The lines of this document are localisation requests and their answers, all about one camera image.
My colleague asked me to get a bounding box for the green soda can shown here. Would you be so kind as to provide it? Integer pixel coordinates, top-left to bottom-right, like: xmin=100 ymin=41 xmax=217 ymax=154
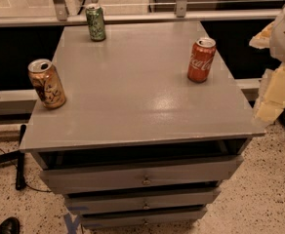
xmin=85 ymin=4 xmax=106 ymax=41

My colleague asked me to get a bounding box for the top grey drawer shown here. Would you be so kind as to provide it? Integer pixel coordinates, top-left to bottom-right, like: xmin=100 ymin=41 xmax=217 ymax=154
xmin=40 ymin=155 xmax=243 ymax=194

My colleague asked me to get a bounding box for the red Coca-Cola can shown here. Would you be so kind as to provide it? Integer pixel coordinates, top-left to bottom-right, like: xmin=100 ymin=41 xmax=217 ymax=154
xmin=187 ymin=37 xmax=216 ymax=83

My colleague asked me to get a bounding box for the bottom grey drawer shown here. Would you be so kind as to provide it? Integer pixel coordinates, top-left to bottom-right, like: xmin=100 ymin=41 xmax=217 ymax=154
xmin=81 ymin=206 xmax=207 ymax=229

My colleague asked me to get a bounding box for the black shoe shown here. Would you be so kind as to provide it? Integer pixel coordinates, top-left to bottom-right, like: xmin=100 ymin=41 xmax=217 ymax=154
xmin=0 ymin=217 xmax=20 ymax=234

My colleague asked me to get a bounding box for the black stand leg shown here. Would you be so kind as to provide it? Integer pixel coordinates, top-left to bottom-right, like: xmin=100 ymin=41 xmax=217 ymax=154
xmin=0 ymin=124 xmax=27 ymax=191

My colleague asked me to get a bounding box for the black floor cable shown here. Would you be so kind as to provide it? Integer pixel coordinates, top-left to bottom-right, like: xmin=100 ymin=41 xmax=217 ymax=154
xmin=0 ymin=132 xmax=53 ymax=194

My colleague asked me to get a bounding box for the middle grey drawer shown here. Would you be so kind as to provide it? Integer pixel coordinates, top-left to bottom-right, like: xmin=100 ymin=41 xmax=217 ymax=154
xmin=64 ymin=187 xmax=221 ymax=215

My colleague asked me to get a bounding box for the grey metal railing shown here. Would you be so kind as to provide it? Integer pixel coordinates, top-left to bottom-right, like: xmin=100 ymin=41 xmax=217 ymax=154
xmin=0 ymin=0 xmax=285 ymax=27

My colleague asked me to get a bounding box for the grey drawer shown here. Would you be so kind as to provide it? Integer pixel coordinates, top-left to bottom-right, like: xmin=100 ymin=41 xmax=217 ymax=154
xmin=40 ymin=155 xmax=243 ymax=194
xmin=81 ymin=206 xmax=207 ymax=229
xmin=64 ymin=187 xmax=221 ymax=215

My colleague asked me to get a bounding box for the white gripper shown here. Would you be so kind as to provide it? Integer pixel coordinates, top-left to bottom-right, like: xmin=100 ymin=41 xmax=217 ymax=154
xmin=249 ymin=6 xmax=285 ymax=124

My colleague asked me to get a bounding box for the brown gold beverage can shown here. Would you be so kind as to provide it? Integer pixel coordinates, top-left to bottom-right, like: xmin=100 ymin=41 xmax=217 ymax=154
xmin=28 ymin=58 xmax=66 ymax=109

